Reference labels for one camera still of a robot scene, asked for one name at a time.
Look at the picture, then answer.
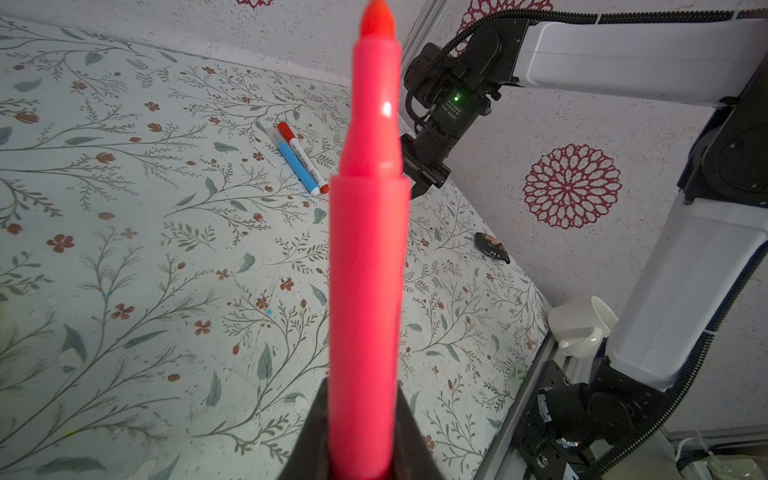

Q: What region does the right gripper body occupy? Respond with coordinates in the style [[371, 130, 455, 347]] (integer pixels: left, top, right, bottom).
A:
[[401, 41, 501, 198]]

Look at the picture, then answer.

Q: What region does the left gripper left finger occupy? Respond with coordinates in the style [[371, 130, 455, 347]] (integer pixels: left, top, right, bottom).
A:
[[278, 379, 330, 480]]

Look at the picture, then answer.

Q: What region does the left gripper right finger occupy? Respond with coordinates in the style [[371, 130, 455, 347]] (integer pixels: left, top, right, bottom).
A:
[[392, 389, 444, 480]]

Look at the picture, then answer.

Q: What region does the pink highlighter pen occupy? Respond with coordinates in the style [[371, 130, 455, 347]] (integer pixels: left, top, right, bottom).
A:
[[328, 1, 410, 479]]

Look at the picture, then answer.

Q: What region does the white red-tip marker pen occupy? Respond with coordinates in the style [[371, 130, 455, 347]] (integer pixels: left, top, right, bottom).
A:
[[288, 133, 330, 194]]

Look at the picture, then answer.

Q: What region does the blue highlighter pen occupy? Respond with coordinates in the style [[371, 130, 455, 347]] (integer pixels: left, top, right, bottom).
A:
[[268, 127, 320, 196]]

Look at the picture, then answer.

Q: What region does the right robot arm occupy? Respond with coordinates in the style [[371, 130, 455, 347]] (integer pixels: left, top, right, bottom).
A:
[[403, 8, 767, 479]]

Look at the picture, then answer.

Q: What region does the small dark brown object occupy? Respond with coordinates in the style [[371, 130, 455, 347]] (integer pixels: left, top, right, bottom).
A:
[[474, 232, 511, 264]]

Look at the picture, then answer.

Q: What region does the white cup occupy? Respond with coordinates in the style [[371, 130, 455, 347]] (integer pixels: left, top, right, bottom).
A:
[[547, 296, 618, 359]]

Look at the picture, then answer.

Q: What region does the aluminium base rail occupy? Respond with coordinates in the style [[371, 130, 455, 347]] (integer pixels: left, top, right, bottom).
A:
[[474, 334, 568, 480]]

